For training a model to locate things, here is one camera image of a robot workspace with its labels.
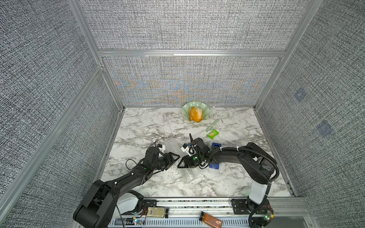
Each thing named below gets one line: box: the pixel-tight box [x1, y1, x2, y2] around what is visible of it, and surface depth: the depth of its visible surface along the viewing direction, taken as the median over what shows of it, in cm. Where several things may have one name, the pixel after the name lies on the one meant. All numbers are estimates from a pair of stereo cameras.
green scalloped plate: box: [182, 101, 211, 123], surface depth 113 cm
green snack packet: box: [206, 129, 220, 140], surface depth 105 cm
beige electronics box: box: [146, 207, 166, 218], surface depth 70 cm
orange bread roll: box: [188, 106, 203, 123], surface depth 107 cm
